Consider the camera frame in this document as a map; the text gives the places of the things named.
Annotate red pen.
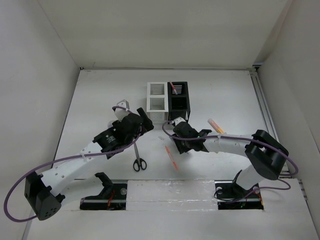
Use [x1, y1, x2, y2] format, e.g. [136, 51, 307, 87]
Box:
[169, 81, 178, 95]

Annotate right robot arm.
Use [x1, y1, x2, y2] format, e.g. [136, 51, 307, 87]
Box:
[169, 117, 289, 198]

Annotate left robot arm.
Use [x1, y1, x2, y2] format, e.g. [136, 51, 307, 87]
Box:
[24, 106, 154, 221]

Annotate black slotted container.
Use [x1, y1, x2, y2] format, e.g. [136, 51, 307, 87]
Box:
[167, 81, 191, 122]

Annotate orange pen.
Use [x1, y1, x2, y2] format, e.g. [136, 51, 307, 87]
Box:
[164, 145, 179, 171]

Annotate pink orange highlighter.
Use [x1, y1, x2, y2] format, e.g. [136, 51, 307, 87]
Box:
[207, 118, 225, 134]

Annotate white slotted container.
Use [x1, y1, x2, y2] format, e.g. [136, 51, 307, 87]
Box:
[146, 82, 169, 124]

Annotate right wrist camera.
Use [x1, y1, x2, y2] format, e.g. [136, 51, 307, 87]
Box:
[172, 117, 186, 126]

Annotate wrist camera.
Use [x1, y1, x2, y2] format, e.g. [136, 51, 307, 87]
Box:
[116, 99, 130, 110]
[172, 117, 186, 126]

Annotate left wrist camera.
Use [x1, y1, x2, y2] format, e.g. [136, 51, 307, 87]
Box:
[116, 99, 130, 110]

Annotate black handled scissors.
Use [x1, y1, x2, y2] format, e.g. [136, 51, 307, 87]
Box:
[132, 143, 148, 172]

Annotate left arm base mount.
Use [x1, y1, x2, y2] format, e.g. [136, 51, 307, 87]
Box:
[79, 172, 128, 211]

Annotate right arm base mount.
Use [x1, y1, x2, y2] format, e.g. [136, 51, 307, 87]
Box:
[213, 171, 264, 210]

